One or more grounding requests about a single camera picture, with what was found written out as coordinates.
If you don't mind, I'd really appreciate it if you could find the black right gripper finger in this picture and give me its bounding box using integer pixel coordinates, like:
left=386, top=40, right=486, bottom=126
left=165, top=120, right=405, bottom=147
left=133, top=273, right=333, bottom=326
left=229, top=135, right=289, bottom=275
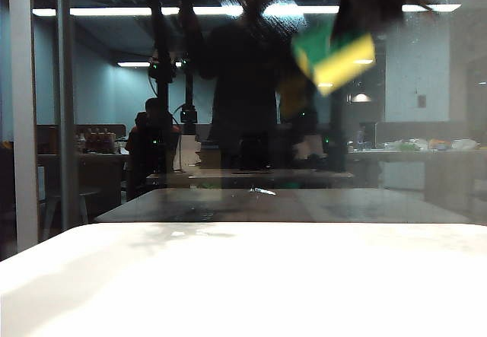
left=329, top=5, right=372, bottom=46

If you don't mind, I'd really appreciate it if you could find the yellow sponge with green scourer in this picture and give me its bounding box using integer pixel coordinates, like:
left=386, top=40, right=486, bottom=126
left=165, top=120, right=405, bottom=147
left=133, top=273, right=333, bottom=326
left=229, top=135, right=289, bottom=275
left=291, top=19, right=377, bottom=97

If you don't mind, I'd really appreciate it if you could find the large glass window pane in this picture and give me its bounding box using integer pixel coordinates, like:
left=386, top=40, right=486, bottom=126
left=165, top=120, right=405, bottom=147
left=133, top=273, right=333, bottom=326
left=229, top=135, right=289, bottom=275
left=33, top=0, right=487, bottom=224

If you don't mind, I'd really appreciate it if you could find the grey vertical pillar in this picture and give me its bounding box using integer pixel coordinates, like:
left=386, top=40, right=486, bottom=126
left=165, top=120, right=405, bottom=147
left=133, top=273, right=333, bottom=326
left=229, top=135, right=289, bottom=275
left=56, top=0, right=78, bottom=230

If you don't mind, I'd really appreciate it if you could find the white window frame post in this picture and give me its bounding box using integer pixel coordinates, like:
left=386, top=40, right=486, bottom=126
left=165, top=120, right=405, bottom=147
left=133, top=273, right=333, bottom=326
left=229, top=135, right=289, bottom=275
left=8, top=0, right=39, bottom=253

